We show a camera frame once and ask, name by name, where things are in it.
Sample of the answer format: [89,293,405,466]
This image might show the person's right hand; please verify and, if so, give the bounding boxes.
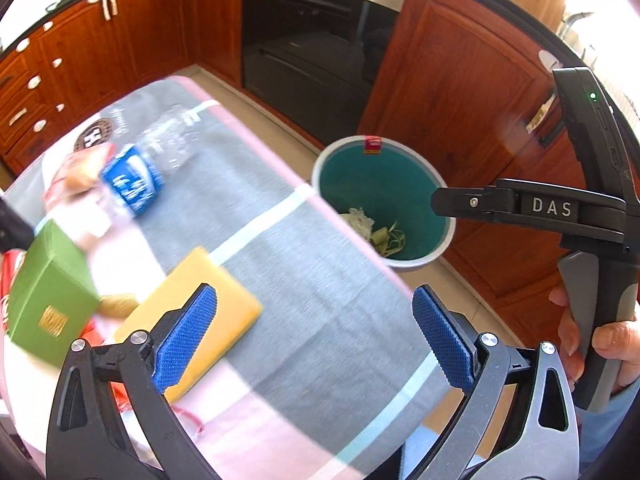
[548,287,640,388]

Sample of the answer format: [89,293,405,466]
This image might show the wooden drawer cabinet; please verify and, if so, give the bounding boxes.
[0,10,71,176]

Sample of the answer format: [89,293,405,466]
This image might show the black kitchen countertop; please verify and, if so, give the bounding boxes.
[0,0,640,126]

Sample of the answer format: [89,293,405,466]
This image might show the red soda can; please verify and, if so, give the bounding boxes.
[0,250,26,333]

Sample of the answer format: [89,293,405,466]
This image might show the white cabinet child locks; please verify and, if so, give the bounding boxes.
[15,0,131,133]

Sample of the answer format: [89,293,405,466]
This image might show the vegetable scraps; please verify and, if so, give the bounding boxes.
[340,207,407,258]

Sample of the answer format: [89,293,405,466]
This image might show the grey teal trash bin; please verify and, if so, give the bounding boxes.
[311,136,456,273]

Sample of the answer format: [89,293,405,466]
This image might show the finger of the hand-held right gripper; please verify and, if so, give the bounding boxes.
[431,178,516,221]

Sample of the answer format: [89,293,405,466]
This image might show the wooden corner cabinet doors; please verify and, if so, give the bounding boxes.
[37,0,246,91]

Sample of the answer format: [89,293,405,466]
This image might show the metal sink faucet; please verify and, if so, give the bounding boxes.
[560,10,597,68]

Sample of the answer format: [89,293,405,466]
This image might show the small beige snack piece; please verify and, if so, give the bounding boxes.
[100,294,138,318]

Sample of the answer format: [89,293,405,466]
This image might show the person's right forearm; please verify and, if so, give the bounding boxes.
[577,385,640,471]

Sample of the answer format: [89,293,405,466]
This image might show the green cardboard box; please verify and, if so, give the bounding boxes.
[9,220,101,367]

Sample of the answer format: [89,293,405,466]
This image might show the wooden cabinet beside oven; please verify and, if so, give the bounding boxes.
[357,0,626,351]

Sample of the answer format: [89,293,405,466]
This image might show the yellow sponge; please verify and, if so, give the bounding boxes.
[112,246,264,403]

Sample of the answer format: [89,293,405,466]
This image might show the clear plastic water bottle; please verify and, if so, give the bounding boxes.
[100,105,203,218]

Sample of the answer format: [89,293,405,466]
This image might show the clear bread snack packet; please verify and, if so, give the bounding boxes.
[42,142,118,211]

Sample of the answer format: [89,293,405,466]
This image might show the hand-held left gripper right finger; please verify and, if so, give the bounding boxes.
[411,284,581,480]

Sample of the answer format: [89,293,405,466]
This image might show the black built-in oven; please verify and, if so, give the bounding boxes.
[241,0,412,133]

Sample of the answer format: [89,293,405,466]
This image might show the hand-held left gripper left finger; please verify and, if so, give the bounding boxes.
[46,282,223,480]

